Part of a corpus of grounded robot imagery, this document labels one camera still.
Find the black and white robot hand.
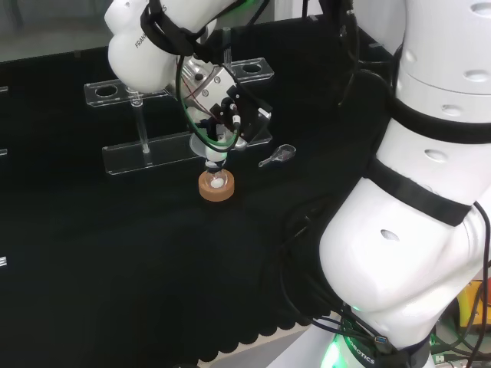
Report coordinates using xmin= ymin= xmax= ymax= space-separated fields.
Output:
xmin=179 ymin=64 xmax=275 ymax=168

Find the clear plastic funnel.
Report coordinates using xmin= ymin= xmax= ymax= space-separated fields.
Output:
xmin=189 ymin=132 xmax=216 ymax=164

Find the clear round-bottom flask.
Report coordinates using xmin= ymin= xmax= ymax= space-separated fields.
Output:
xmin=205 ymin=163 xmax=228 ymax=191

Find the clear funnel stand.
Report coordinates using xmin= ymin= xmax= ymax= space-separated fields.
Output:
xmin=83 ymin=27 xmax=275 ymax=177

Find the black bench cloth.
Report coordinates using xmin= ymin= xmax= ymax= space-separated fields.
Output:
xmin=0 ymin=17 xmax=400 ymax=363

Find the clear plastic rack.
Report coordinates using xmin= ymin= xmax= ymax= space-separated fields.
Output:
xmin=0 ymin=86 xmax=9 ymax=156

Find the yellow stop button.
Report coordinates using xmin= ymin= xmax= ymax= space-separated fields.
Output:
xmin=456 ymin=279 xmax=491 ymax=331

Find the green cable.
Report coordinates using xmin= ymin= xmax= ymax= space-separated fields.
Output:
xmin=175 ymin=55 xmax=243 ymax=153

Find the brown cork ring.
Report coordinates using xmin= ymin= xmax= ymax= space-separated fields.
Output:
xmin=198 ymin=171 xmax=236 ymax=202

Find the thin black cable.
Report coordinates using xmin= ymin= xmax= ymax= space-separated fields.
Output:
xmin=472 ymin=201 xmax=491 ymax=346

